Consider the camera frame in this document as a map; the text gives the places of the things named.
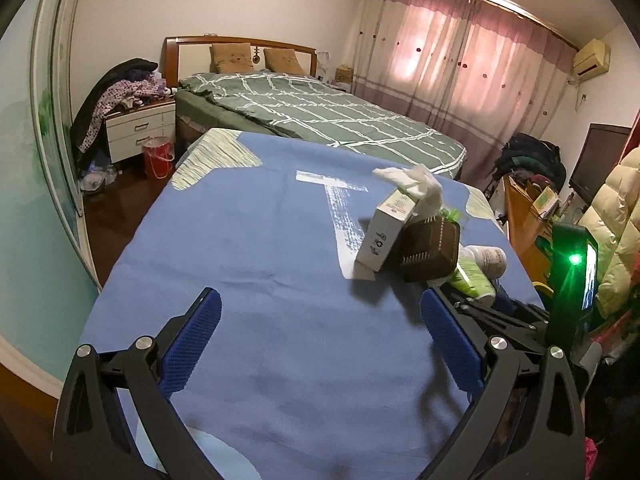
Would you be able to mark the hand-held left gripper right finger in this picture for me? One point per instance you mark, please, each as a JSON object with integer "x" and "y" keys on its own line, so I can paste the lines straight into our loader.
{"x": 450, "y": 345}

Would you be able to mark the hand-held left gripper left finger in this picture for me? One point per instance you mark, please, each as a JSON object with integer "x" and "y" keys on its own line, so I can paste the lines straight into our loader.
{"x": 192, "y": 345}

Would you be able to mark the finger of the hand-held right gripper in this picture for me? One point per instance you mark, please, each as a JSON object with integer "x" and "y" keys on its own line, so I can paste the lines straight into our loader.
{"x": 510, "y": 310}
{"x": 530, "y": 332}

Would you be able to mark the yellow rimmed dark bin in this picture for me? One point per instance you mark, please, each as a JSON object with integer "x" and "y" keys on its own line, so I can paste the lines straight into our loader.
{"x": 542, "y": 260}

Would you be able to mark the light green tube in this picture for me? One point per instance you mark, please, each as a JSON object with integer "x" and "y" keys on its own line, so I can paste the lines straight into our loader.
{"x": 470, "y": 280}

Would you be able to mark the white plastic bottle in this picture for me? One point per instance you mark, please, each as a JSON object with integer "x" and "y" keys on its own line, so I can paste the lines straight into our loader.
{"x": 487, "y": 260}

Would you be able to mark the small slotted plastic basket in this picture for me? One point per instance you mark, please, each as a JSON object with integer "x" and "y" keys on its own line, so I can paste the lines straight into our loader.
{"x": 430, "y": 245}

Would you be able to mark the white cardboard box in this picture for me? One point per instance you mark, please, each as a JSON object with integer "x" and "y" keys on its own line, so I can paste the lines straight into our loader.
{"x": 382, "y": 230}

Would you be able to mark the white tissue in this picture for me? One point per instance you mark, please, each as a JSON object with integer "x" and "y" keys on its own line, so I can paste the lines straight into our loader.
{"x": 425, "y": 190}

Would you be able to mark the cream puffer jacket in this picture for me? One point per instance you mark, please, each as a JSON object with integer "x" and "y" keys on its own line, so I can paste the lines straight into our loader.
{"x": 617, "y": 235}

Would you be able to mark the wooden desk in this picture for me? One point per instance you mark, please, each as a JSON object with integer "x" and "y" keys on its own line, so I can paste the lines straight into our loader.
{"x": 522, "y": 225}

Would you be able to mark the green desk calendar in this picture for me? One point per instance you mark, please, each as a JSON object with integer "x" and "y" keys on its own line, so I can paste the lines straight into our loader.
{"x": 545, "y": 201}

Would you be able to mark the black television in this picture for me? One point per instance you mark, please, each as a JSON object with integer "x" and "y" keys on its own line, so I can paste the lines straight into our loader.
{"x": 597, "y": 165}

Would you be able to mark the pile of dark clothes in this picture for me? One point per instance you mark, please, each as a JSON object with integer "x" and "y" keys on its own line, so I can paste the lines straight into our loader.
{"x": 530, "y": 160}

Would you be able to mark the red plastic bucket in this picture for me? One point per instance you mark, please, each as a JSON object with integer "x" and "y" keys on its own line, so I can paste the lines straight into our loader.
{"x": 157, "y": 160}

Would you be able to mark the crumpled plastic bags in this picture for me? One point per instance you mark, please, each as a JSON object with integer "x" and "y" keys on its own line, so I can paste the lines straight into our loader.
{"x": 97, "y": 180}

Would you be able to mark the white wooden nightstand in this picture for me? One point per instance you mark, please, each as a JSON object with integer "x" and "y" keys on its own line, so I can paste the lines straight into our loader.
{"x": 135, "y": 130}

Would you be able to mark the frosted glass wardrobe door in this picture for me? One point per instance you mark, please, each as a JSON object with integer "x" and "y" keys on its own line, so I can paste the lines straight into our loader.
{"x": 30, "y": 185}

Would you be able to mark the cream air conditioner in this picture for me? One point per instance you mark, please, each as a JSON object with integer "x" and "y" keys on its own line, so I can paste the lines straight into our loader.
{"x": 591, "y": 57}

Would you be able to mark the pink and cream curtain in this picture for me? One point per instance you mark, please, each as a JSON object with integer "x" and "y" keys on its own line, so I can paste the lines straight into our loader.
{"x": 450, "y": 60}

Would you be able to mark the green checked duvet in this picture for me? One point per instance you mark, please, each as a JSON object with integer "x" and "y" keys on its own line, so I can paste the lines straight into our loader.
{"x": 325, "y": 120}

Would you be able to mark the floral patterned garment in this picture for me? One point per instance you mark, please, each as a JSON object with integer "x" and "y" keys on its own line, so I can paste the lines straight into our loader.
{"x": 117, "y": 92}

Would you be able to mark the pile of clothes on nightstand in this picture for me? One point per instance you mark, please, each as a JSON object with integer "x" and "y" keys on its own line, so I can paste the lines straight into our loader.
{"x": 97, "y": 97}

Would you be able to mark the woven tissue box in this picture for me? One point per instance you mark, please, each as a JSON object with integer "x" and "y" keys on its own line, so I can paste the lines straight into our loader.
{"x": 345, "y": 75}

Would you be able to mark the wooden bed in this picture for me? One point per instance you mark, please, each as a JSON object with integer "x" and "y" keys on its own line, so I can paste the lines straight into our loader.
{"x": 195, "y": 57}

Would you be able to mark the brown bear face pillow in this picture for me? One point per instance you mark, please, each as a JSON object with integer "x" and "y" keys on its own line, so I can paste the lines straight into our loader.
{"x": 231, "y": 58}
{"x": 283, "y": 61}

